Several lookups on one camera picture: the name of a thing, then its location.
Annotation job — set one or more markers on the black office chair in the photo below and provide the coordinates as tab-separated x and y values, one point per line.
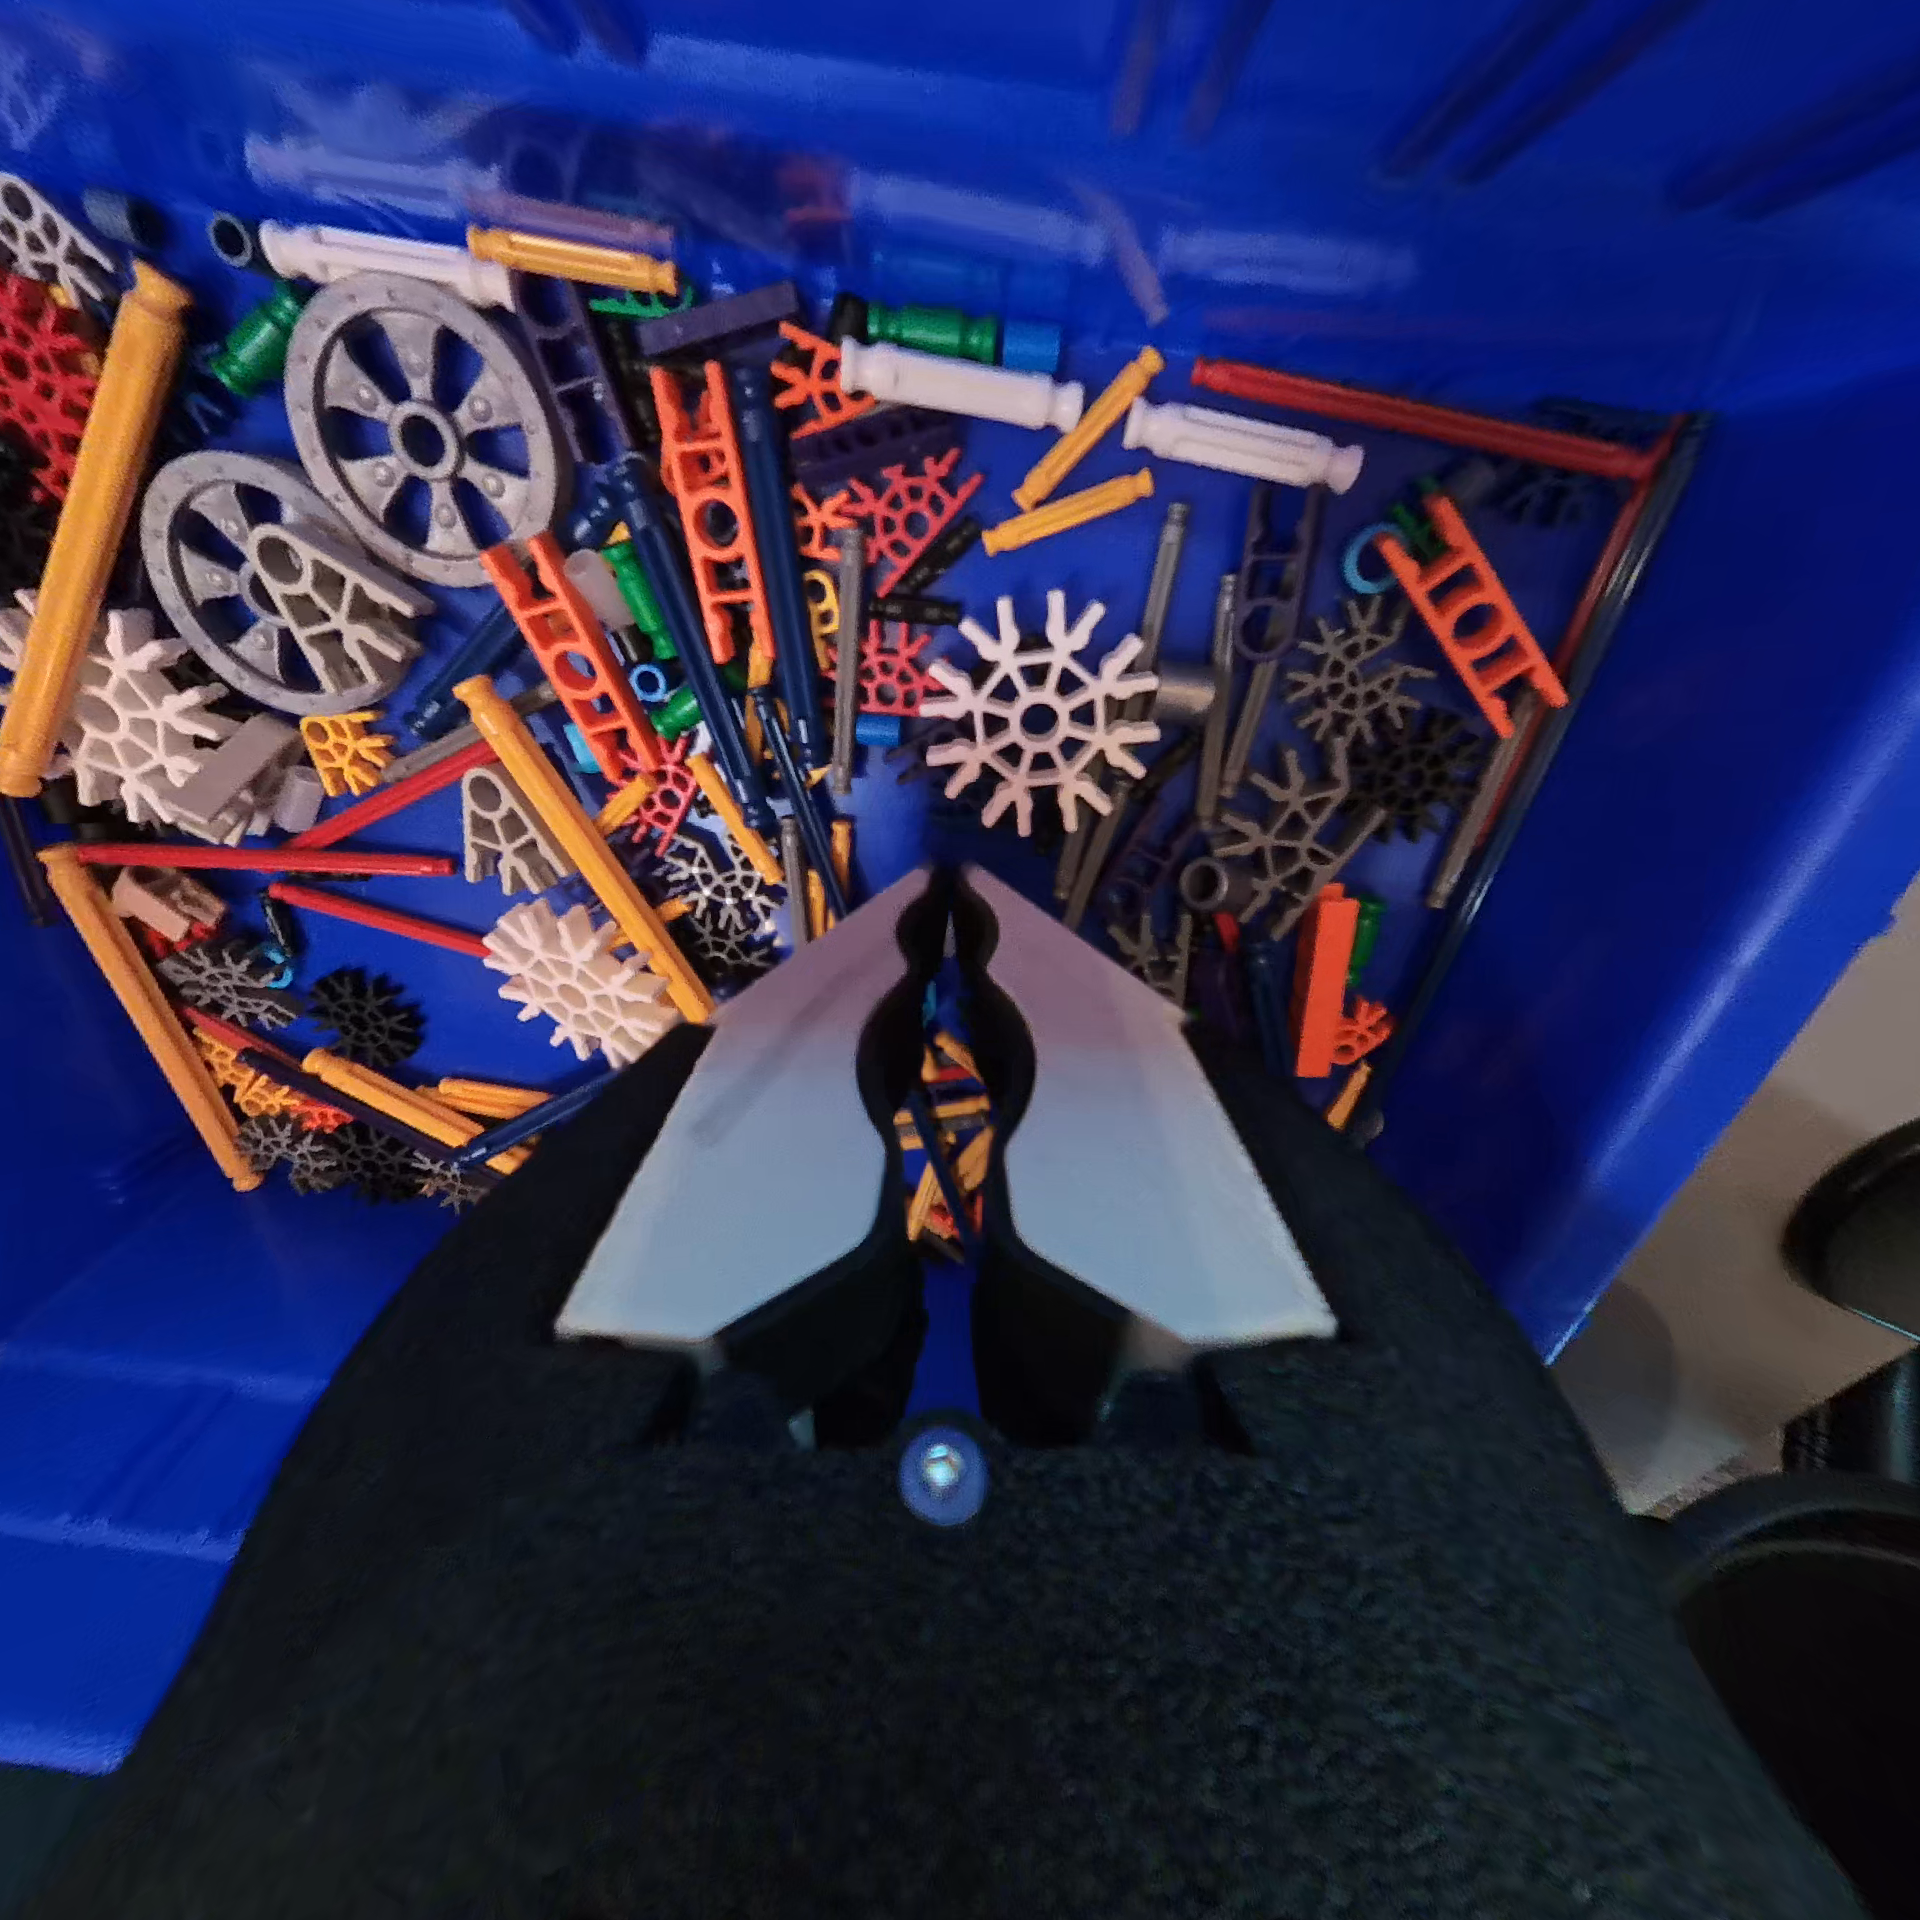
1801	1621

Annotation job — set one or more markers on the pile of mixed toy pieces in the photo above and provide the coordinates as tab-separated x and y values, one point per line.
1035	704

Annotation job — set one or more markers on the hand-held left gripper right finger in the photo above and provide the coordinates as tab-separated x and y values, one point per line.
1154	1171

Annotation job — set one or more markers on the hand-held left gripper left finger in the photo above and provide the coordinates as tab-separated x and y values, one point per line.
751	1154

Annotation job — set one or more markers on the blue plastic bin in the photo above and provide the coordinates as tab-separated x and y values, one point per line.
1650	751

